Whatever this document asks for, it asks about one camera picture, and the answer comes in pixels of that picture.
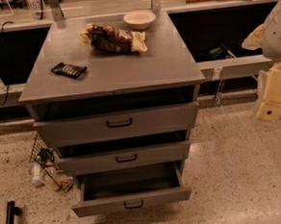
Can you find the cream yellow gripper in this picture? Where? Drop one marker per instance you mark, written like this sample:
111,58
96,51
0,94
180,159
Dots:
277,37

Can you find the grey bottom drawer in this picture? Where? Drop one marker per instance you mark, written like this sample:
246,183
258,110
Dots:
130,189

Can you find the grey drawer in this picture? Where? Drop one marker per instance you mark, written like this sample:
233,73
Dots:
117,125
130,189
121,159

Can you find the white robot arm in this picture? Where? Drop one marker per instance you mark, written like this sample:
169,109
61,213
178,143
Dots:
272,35

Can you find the grey middle drawer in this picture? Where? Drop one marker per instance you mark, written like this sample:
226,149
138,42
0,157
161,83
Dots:
121,159

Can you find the grey drawer cabinet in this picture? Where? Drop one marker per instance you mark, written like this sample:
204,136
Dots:
165,74

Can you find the grey top drawer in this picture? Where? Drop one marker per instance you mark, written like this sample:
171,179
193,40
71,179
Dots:
117,125

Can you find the green black tool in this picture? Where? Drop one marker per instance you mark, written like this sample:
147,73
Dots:
221,50

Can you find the white bowl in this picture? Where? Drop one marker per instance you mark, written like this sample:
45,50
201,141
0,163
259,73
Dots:
139,20

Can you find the brown snack bag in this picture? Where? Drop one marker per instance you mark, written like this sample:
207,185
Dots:
111,39

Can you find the black candy bar packet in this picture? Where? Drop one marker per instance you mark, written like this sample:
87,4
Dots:
69,70

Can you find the clear plastic cup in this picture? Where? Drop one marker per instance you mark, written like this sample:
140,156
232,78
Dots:
49,177

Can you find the black stand on floor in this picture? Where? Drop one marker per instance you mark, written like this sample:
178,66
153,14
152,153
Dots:
12,211

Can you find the grey metal rail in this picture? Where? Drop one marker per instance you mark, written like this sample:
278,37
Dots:
239,67

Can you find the wire mesh basket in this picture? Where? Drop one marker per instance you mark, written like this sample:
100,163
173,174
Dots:
43,156

